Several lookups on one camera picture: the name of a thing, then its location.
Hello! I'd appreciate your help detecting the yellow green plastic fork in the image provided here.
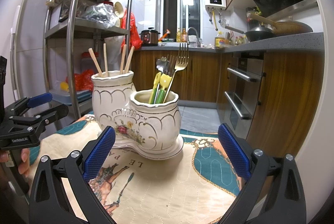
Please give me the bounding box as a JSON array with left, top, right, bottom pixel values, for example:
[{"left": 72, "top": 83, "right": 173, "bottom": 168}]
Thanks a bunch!
[{"left": 148, "top": 72, "right": 161, "bottom": 104}]

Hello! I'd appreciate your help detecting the yellow plastic utensil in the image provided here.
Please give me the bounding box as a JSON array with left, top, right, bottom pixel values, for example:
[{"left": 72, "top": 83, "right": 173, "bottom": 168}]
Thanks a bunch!
[{"left": 155, "top": 74, "right": 172, "bottom": 104}]

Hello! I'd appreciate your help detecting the gold fork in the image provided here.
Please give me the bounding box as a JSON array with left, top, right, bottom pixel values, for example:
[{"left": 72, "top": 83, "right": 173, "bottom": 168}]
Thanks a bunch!
[{"left": 164, "top": 43, "right": 189, "bottom": 103}]

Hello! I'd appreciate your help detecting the left hand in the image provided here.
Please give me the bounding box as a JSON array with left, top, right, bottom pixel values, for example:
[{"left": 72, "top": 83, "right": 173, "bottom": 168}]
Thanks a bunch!
[{"left": 1, "top": 148, "right": 30, "bottom": 177}]

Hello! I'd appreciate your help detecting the printed horse table mat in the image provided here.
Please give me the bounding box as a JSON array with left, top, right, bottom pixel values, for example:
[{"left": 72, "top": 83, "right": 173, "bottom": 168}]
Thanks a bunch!
[{"left": 28, "top": 113, "right": 245, "bottom": 224}]

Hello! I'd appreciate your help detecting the white refrigerator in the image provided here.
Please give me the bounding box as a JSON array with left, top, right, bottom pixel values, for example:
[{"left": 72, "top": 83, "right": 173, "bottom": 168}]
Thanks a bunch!
[{"left": 1, "top": 0, "right": 48, "bottom": 106}]

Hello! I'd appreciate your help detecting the metal shelf rack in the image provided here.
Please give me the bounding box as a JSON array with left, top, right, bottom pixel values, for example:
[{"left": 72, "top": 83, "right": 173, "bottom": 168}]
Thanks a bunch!
[{"left": 43, "top": 0, "right": 133, "bottom": 120}]

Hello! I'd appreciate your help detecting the built-in oven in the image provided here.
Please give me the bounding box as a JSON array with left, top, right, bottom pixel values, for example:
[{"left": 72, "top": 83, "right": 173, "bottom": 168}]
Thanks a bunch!
[{"left": 217, "top": 52, "right": 264, "bottom": 139}]

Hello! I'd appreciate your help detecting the clear plastic bag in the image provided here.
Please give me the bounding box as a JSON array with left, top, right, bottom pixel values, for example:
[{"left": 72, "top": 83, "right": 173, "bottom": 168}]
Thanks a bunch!
[{"left": 81, "top": 3, "right": 119, "bottom": 28}]

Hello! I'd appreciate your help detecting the white floral ceramic utensil holder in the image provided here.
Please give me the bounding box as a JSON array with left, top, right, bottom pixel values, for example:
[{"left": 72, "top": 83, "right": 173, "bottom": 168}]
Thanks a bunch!
[{"left": 91, "top": 71, "right": 183, "bottom": 160}]

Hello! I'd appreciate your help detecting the red plastic bag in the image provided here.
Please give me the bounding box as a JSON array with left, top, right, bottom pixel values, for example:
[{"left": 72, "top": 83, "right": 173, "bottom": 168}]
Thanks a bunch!
[{"left": 121, "top": 10, "right": 142, "bottom": 51}]

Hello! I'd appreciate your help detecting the red rice cooker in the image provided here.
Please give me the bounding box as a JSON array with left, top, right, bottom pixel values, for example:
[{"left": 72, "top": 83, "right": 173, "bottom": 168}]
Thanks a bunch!
[{"left": 140, "top": 27, "right": 160, "bottom": 46}]

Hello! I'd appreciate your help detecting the black wok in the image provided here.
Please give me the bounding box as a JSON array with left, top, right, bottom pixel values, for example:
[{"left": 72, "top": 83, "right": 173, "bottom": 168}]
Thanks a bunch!
[{"left": 225, "top": 25, "right": 275, "bottom": 42}]

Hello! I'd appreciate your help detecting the cooking oil bottle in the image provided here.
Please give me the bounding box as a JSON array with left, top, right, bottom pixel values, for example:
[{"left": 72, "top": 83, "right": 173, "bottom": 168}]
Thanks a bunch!
[{"left": 214, "top": 31, "right": 225, "bottom": 48}]

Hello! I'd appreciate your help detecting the window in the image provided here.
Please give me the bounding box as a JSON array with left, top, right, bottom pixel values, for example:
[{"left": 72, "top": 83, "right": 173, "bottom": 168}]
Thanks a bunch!
[{"left": 161, "top": 0, "right": 201, "bottom": 42}]

